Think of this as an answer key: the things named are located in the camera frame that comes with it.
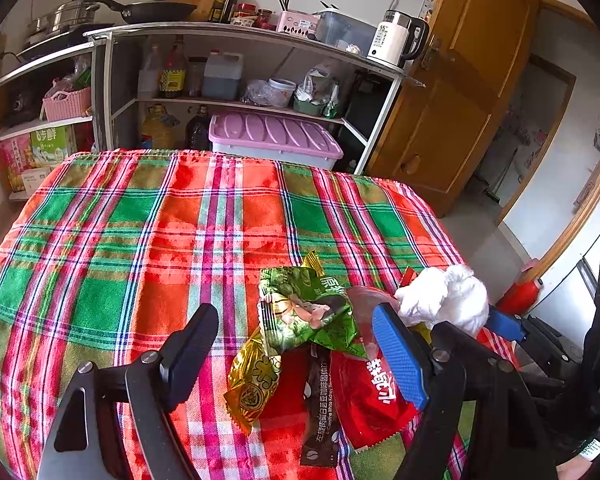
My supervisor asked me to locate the white plastic bag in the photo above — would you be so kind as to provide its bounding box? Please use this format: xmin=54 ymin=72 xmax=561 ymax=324
xmin=394 ymin=264 xmax=489 ymax=338

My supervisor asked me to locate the green snack wrapper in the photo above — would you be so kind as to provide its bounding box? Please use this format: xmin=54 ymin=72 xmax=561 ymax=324
xmin=258 ymin=266 xmax=366 ymax=359

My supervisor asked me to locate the metal kitchen shelf unit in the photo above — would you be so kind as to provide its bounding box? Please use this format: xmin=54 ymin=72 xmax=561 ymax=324
xmin=0 ymin=22 xmax=419 ymax=174

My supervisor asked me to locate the right hand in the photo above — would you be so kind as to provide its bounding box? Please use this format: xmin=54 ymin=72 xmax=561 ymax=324
xmin=556 ymin=454 xmax=594 ymax=480

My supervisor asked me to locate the red bottle on floor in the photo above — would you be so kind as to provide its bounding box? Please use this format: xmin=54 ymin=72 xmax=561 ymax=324
xmin=495 ymin=278 xmax=543 ymax=315

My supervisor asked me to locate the red snack wrapper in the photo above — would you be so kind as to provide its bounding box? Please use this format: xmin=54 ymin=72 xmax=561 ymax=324
xmin=330 ymin=351 xmax=418 ymax=451

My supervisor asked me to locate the gold snack wrapper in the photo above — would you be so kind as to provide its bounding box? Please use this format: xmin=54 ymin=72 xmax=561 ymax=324
xmin=224 ymin=330 xmax=282 ymax=436

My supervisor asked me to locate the plaid tablecloth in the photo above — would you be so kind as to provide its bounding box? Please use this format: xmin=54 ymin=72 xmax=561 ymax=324
xmin=0 ymin=151 xmax=460 ymax=479

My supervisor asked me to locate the black coffee stick wrapper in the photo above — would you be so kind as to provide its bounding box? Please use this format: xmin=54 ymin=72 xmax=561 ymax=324
xmin=300 ymin=344 xmax=340 ymax=468

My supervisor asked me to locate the clear pink plastic wrapper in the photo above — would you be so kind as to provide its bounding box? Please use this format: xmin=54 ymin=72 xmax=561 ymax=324
xmin=347 ymin=285 xmax=399 ymax=348

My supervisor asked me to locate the green milk carton box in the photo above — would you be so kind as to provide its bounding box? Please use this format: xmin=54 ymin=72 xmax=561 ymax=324
xmin=30 ymin=126 xmax=76 ymax=167

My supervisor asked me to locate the pink woven basket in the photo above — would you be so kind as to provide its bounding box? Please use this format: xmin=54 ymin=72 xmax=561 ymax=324
xmin=42 ymin=87 xmax=92 ymax=120

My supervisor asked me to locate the purple lid storage bin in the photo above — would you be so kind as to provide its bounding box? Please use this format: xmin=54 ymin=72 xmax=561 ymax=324
xmin=209 ymin=112 xmax=343 ymax=170

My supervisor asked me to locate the wooden door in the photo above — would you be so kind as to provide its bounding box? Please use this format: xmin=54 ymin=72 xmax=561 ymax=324
xmin=365 ymin=0 xmax=538 ymax=217

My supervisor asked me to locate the white electric kettle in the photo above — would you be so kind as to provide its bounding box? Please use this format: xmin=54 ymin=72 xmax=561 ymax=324
xmin=367 ymin=9 xmax=430 ymax=68

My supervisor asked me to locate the soy sauce bottle yellow label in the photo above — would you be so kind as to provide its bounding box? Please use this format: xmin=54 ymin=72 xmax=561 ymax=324
xmin=159 ymin=35 xmax=187 ymax=98

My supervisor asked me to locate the dark liquid plastic jug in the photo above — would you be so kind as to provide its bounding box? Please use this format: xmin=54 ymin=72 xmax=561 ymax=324
xmin=201 ymin=50 xmax=244 ymax=101

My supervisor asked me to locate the clear plastic storage box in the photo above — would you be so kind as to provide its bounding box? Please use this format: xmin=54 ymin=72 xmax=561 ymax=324
xmin=315 ymin=9 xmax=376 ymax=58

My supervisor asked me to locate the black frying pan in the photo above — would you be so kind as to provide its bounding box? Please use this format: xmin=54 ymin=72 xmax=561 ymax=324
xmin=83 ymin=0 xmax=197 ymax=25

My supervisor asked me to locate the steel steamer pot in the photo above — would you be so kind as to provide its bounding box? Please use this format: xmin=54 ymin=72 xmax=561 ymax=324
xmin=26 ymin=0 xmax=100 ymax=36

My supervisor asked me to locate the pink utensil holder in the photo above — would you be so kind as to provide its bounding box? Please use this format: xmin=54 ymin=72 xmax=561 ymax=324
xmin=276 ymin=10 xmax=320 ymax=38

